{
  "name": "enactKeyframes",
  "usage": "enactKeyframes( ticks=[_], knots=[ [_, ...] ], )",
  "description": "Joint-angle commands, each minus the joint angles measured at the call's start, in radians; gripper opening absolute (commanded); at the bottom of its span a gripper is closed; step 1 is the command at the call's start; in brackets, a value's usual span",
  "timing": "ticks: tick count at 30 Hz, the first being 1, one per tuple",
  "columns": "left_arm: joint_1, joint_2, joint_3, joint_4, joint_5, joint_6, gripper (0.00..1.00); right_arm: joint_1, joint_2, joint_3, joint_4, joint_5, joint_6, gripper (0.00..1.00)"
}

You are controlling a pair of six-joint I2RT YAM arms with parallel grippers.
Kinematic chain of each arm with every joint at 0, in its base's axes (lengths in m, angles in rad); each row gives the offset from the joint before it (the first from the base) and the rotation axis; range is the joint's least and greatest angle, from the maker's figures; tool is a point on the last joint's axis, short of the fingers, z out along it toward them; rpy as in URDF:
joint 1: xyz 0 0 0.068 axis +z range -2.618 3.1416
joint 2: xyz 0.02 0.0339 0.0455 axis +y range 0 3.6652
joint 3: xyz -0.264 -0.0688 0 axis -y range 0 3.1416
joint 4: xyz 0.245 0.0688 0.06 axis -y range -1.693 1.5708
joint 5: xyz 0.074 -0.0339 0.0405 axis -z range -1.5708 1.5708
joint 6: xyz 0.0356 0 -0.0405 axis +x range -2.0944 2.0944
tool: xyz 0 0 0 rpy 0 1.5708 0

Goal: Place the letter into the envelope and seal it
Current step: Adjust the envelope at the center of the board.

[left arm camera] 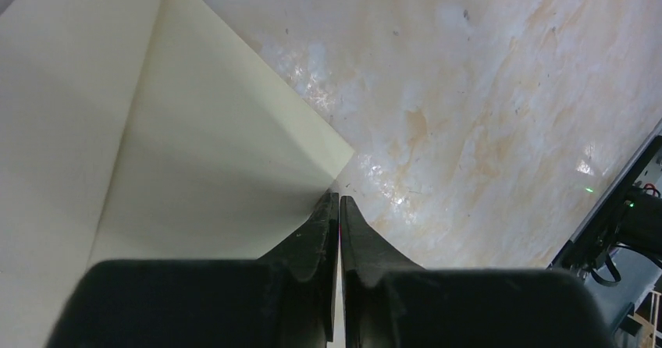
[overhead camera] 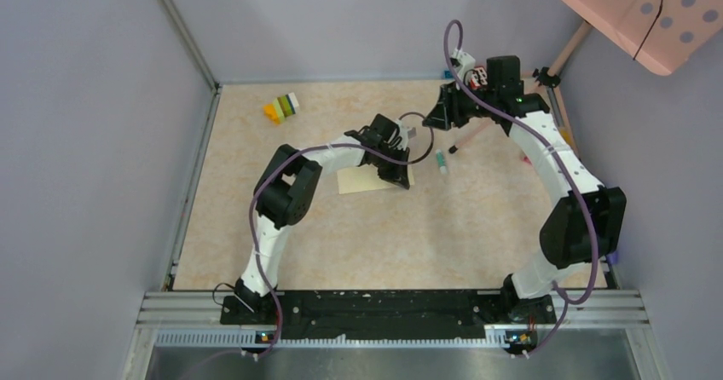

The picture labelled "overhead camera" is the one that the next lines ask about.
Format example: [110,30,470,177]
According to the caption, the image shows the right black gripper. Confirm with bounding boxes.
[423,78,498,131]

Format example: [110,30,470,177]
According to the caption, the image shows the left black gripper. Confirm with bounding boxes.
[373,144,408,189]

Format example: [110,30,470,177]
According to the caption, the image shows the pale yellow envelope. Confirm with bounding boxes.
[336,165,404,195]

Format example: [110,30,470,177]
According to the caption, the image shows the white glue stick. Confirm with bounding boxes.
[435,149,448,175]

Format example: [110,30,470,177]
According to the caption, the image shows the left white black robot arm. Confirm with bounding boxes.
[232,114,414,323]

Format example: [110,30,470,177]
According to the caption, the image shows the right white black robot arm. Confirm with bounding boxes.
[423,50,627,322]

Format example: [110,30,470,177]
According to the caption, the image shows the red toy block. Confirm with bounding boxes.
[466,66,488,90]

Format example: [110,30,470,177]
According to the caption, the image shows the pink wooden tripod stand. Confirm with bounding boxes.
[443,21,592,135]

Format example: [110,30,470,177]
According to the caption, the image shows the stacked colourful toy bricks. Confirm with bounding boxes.
[263,92,300,124]

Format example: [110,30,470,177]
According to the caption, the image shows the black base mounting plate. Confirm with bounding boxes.
[220,290,557,341]

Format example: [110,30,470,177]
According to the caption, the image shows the purple flashlight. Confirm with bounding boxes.
[605,250,620,265]

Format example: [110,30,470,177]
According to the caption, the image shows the pink dotted board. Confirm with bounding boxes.
[561,0,722,76]

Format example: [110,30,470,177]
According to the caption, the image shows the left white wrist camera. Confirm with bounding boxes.
[396,121,417,146]

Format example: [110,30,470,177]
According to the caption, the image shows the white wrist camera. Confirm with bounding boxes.
[449,49,476,84]
[396,121,417,146]

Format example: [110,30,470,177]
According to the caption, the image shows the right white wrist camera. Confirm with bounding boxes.
[449,49,476,84]

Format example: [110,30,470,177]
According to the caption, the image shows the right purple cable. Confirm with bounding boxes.
[442,19,600,359]

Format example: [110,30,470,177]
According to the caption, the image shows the aluminium frame rail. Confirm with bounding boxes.
[158,0,220,92]

